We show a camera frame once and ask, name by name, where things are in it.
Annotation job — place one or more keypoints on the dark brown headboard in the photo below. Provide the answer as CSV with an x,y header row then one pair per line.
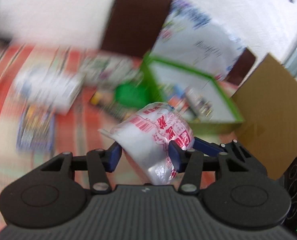
x,y
134,25

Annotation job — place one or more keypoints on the green cardboard box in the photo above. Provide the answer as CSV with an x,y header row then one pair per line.
x,y
195,95

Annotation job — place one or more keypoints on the white red printed plastic bag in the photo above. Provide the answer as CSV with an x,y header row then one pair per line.
x,y
145,136

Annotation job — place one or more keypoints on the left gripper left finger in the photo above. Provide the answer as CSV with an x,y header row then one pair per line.
x,y
98,163

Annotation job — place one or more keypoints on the brown cardboard box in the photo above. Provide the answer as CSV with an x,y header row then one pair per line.
x,y
268,102

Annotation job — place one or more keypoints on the floral plastic bedding bag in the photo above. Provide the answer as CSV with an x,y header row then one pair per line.
x,y
191,36

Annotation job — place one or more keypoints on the white printed carton box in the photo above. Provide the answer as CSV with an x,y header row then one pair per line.
x,y
48,88

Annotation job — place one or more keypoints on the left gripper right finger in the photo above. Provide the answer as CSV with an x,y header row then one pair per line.
x,y
192,164

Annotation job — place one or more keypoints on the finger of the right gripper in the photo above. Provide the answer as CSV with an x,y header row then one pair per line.
x,y
210,149

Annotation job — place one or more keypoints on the green plastic object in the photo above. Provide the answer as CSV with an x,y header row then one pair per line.
x,y
131,95

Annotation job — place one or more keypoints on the blue printed packet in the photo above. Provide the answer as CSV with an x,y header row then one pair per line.
x,y
36,130

